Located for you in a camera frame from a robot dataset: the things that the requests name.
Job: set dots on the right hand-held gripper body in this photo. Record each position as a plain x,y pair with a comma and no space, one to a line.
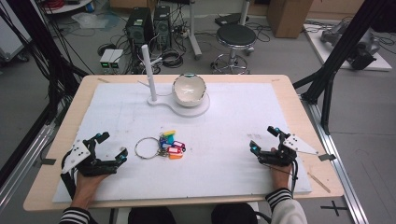
297,144

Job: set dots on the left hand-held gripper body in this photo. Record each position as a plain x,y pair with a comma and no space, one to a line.
76,155

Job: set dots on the person's left hand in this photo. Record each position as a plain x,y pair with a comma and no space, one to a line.
85,189

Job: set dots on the person's right hand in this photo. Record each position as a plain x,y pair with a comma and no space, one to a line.
281,177

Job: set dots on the black tape piece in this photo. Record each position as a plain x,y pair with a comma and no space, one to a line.
327,157
48,161

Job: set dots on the white foam mat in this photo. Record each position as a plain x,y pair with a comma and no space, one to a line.
218,161

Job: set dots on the thin wooden stick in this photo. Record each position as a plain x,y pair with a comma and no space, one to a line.
319,182

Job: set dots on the person's left leg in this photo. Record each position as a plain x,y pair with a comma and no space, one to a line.
152,216

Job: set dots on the person's leg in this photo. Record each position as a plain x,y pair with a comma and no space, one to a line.
152,216
235,214

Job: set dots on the person's right leg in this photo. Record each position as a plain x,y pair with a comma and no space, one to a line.
235,214

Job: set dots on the black tape cross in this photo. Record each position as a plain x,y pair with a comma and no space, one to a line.
334,207

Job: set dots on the white power supply box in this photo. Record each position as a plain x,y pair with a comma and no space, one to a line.
116,59
106,59

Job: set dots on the white bowl with dark rim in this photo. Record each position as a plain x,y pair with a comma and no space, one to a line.
189,90

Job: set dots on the white floor platform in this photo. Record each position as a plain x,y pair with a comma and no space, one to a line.
323,53

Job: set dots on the black round stool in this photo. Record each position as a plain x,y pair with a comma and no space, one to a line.
236,34

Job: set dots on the cardboard box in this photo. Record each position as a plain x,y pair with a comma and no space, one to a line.
288,17

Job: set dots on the clear plastic sheet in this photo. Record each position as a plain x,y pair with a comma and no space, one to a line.
93,21

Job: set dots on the black computer tower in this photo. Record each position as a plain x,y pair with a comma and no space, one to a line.
139,26
162,26

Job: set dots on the grey machine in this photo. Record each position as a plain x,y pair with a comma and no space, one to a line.
358,40

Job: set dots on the black flat device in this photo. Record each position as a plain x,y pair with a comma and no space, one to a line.
230,19

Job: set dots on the white metal desk leg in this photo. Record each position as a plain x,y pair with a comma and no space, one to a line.
245,12
193,31

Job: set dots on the white round table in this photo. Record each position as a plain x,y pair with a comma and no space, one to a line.
68,6

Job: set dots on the white panel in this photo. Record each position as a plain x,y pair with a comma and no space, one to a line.
11,31

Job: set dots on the aluminium rail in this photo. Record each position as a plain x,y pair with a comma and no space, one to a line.
25,161
339,161

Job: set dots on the white stand with post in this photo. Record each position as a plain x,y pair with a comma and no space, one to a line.
149,71

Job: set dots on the black metal frame strut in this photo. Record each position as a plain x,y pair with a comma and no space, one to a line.
342,49

